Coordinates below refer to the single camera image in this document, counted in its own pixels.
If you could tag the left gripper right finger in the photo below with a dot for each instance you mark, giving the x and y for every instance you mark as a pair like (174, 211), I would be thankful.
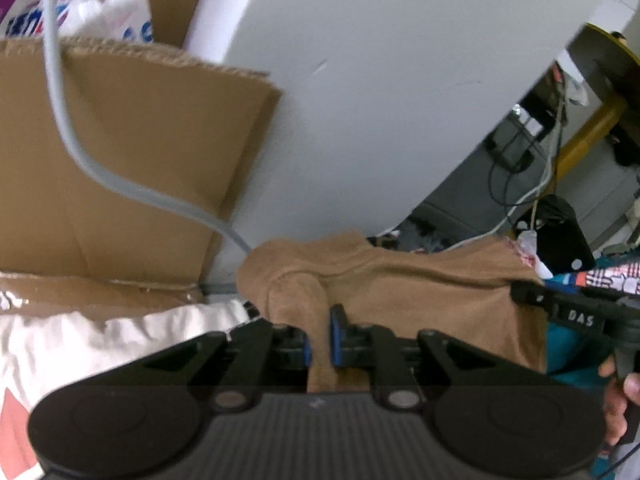
(388, 360)

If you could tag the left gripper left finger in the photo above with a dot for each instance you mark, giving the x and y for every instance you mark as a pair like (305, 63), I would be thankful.
(265, 358)

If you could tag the brown t-shirt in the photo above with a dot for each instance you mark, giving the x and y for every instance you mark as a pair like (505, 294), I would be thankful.
(463, 292)

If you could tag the person right hand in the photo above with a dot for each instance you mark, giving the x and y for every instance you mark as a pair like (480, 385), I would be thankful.
(618, 396)

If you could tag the teal patterned blanket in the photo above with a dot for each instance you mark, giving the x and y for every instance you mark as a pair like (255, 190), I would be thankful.
(572, 357)

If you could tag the black bag on floor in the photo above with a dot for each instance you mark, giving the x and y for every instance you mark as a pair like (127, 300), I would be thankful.
(550, 233)

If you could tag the brown cardboard sheet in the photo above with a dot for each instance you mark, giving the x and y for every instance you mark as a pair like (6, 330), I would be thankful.
(151, 114)

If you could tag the cream cartoon print blanket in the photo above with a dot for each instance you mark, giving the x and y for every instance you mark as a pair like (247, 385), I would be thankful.
(41, 355)

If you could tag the purple white package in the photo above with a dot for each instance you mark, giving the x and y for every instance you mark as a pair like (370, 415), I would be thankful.
(128, 20)

